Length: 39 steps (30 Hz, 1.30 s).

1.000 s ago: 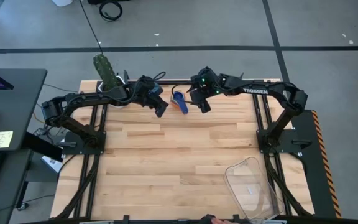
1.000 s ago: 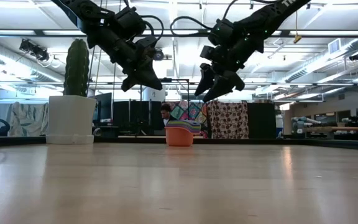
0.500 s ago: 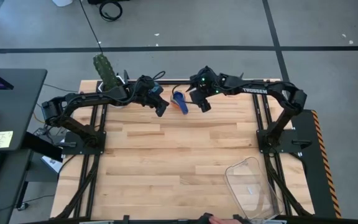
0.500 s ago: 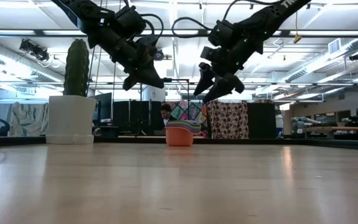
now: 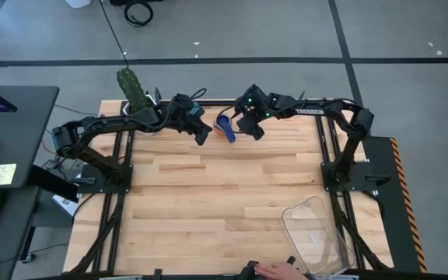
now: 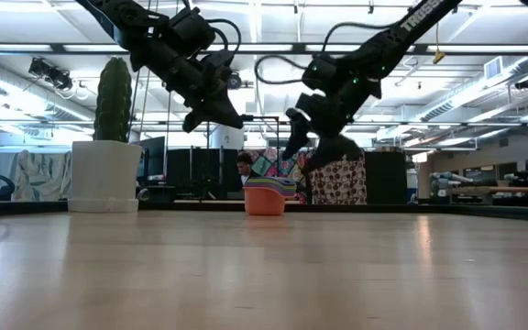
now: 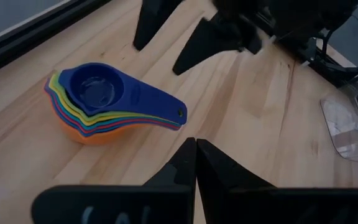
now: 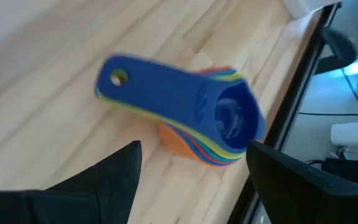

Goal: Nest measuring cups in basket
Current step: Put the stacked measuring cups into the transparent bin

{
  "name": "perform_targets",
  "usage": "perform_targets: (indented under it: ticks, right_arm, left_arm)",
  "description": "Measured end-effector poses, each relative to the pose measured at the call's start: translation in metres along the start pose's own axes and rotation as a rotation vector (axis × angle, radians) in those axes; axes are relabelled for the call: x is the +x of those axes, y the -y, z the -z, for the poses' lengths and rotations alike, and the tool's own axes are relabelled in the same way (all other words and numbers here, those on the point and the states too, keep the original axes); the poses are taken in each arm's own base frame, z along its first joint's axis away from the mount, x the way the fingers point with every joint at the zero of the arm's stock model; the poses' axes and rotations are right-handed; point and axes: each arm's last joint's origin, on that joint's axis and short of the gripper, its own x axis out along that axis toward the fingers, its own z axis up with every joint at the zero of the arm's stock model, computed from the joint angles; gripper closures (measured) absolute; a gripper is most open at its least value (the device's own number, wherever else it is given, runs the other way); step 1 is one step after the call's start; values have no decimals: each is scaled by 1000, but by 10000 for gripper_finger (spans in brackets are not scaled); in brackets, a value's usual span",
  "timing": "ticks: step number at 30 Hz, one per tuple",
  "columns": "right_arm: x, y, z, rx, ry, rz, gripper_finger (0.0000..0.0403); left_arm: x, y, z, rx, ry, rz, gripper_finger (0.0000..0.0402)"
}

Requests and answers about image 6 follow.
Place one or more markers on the colourful patchwork quilt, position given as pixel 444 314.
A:
pixel 268 165

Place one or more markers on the small black ceiling camera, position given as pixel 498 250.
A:
pixel 525 83

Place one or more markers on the black aluminium table frame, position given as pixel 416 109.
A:
pixel 190 206

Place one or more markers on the orange measuring cup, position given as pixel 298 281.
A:
pixel 264 206

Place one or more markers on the ceiling air vent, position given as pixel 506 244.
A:
pixel 493 69

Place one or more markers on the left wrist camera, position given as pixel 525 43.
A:
pixel 190 27

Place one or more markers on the leaf pattern curtain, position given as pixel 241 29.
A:
pixel 39 174

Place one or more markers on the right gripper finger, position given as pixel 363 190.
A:
pixel 333 151
pixel 300 130

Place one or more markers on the wooden background table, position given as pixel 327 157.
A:
pixel 520 189

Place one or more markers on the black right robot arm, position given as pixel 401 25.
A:
pixel 374 55

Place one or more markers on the person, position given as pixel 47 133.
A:
pixel 245 162

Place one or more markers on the black folding partition screen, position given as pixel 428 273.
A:
pixel 190 169

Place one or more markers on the green measuring cup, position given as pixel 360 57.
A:
pixel 259 181

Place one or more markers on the black partition panel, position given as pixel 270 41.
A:
pixel 385 176

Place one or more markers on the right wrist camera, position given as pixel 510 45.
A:
pixel 321 73

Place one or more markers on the black ceiling spotlight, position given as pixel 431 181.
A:
pixel 53 73
pixel 235 81

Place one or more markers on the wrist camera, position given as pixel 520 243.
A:
pixel 321 73
pixel 190 27

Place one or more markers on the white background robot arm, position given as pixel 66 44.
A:
pixel 447 178

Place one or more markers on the white plant pot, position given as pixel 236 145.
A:
pixel 106 174

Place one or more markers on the black background monitor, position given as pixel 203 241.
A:
pixel 155 158

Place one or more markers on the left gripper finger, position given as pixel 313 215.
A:
pixel 193 121
pixel 223 114

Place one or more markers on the brown dotted cloth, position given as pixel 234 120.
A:
pixel 342 183

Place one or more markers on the green cactus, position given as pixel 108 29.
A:
pixel 113 101

